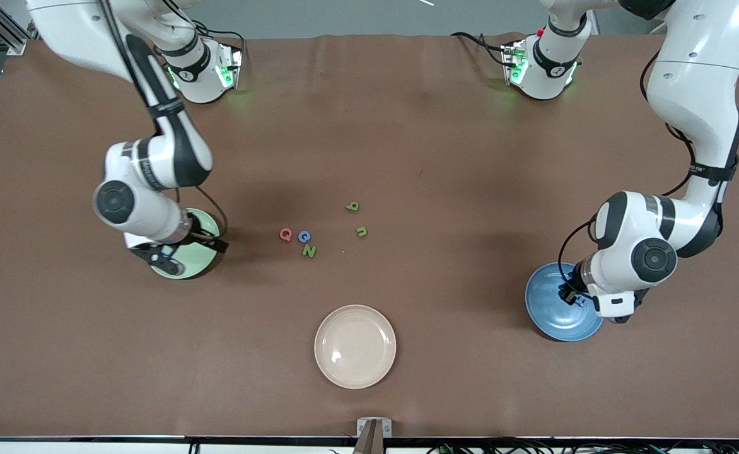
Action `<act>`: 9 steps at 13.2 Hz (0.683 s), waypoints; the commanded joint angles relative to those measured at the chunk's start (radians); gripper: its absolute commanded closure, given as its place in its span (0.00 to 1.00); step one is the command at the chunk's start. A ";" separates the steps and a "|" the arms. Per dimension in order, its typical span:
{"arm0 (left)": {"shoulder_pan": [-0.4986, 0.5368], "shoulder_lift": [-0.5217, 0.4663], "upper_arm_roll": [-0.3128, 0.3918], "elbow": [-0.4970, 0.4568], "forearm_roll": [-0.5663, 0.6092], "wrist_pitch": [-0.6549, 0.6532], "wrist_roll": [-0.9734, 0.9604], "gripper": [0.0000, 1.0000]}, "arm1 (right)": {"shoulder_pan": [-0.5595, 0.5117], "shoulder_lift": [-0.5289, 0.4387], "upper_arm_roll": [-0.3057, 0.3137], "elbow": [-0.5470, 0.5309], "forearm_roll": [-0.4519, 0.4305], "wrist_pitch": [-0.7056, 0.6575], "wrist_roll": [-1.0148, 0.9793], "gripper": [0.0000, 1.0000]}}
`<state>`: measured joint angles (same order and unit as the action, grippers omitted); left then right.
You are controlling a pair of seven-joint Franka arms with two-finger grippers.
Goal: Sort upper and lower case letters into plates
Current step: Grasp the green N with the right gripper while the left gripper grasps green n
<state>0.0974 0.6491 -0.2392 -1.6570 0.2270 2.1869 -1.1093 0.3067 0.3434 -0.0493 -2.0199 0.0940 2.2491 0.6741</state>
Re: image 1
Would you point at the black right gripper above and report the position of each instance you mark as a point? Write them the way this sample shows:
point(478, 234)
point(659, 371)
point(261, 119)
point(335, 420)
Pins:
point(205, 238)

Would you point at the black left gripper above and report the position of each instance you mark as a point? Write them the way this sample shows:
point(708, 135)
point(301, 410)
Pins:
point(569, 285)

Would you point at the pink foam letter Q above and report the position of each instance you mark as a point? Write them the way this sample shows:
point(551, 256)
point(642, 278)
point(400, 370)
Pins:
point(285, 234)

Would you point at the blue foam letter G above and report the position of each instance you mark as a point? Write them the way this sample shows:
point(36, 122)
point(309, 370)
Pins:
point(304, 237)

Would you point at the green foam letter Z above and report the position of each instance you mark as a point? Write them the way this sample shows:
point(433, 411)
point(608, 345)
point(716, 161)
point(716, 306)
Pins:
point(309, 251)

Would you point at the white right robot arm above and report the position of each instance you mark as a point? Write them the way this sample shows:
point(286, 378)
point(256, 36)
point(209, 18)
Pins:
point(155, 157)

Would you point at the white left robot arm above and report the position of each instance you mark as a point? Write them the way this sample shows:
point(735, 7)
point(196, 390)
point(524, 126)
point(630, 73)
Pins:
point(691, 94)

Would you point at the light green plate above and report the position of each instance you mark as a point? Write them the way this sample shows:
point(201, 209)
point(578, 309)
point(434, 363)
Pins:
point(205, 261)

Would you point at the blue plate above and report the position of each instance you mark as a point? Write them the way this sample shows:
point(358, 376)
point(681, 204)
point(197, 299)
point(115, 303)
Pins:
point(552, 315)

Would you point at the beige plate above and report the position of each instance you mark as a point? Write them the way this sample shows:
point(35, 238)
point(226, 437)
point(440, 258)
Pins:
point(355, 347)

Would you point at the silver base connector box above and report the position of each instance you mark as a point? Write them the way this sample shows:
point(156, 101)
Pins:
point(509, 60)
point(234, 66)

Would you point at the brown table mat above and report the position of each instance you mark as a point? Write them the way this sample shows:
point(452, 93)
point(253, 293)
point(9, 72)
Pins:
point(407, 126)

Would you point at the black table edge rail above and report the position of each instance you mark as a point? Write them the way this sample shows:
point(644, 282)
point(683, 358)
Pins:
point(155, 438)

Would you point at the silver camera mount bracket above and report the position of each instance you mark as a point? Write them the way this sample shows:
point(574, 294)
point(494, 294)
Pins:
point(374, 429)

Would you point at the aluminium frame profile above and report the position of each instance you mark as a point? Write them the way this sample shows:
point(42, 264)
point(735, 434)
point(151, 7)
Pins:
point(4, 31)

